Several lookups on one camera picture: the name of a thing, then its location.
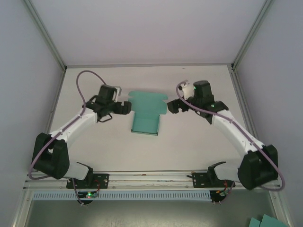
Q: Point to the green cardboard box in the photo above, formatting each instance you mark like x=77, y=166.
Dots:
x=145, y=123

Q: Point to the large green block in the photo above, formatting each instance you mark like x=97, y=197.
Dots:
x=271, y=222

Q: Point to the black right mount plate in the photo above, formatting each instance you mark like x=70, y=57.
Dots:
x=200, y=180

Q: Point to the black round base disc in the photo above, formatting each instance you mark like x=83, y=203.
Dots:
x=217, y=201
x=85, y=203

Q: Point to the circuit board with green light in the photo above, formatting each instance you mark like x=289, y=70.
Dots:
x=88, y=195

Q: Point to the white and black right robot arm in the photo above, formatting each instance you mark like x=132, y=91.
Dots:
x=232, y=130

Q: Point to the black left mount plate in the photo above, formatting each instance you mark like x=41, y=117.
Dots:
x=101, y=180

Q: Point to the small circuit board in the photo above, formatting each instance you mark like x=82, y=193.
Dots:
x=222, y=193

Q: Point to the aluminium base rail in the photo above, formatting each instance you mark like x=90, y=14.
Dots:
x=151, y=180

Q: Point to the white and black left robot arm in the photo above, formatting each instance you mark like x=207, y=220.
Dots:
x=71, y=125

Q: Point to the aluminium side rail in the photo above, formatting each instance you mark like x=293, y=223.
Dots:
x=248, y=118
x=55, y=104

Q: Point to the aluminium frame post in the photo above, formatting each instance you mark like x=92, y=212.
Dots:
x=251, y=34
x=46, y=34

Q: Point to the black mount plate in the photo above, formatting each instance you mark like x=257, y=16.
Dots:
x=101, y=180
x=200, y=180

